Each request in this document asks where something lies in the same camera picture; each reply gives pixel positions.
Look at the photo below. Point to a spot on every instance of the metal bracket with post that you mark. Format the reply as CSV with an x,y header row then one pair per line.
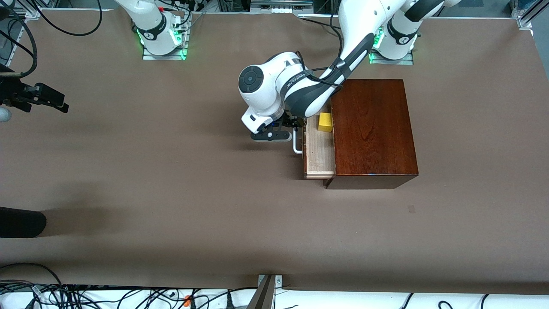
x,y
265,294

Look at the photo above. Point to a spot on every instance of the aluminium frame profile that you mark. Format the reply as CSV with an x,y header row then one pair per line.
x,y
525,21

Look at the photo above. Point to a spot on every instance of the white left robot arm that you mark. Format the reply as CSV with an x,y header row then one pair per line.
x,y
274,90

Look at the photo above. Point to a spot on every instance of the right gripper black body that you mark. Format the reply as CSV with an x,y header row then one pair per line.
x,y
18,93

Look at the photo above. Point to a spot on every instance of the orange connector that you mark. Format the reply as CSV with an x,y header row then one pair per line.
x,y
187,301

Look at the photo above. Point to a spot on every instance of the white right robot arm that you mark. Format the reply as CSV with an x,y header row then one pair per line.
x,y
150,21

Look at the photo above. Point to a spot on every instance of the grey power strip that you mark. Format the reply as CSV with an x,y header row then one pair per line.
x,y
281,5

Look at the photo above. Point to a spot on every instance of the yellow block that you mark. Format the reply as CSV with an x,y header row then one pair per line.
x,y
325,122

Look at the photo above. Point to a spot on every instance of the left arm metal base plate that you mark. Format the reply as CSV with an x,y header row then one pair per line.
x,y
403,62

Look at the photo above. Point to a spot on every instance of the black ribbed cylinder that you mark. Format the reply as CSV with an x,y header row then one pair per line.
x,y
21,222

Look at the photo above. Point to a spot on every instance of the dark brown wooden cabinet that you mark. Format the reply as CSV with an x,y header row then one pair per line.
x,y
373,128

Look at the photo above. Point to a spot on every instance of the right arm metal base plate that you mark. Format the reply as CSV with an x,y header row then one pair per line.
x,y
165,56

